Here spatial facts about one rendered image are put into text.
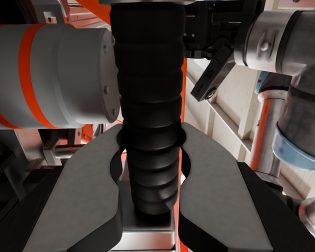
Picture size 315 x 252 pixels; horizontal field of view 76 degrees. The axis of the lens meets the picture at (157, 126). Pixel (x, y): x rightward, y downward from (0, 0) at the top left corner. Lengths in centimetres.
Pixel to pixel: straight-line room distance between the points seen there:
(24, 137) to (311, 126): 40
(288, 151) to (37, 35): 34
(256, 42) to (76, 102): 23
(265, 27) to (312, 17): 5
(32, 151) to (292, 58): 40
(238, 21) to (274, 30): 6
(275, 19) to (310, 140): 15
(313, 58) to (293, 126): 8
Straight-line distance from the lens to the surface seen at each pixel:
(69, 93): 25
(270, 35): 30
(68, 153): 41
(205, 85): 36
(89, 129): 63
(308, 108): 30
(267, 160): 66
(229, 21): 34
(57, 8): 56
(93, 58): 24
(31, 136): 40
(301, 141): 32
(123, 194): 18
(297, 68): 30
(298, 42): 29
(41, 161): 39
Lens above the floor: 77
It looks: 30 degrees up
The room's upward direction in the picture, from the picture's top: 179 degrees clockwise
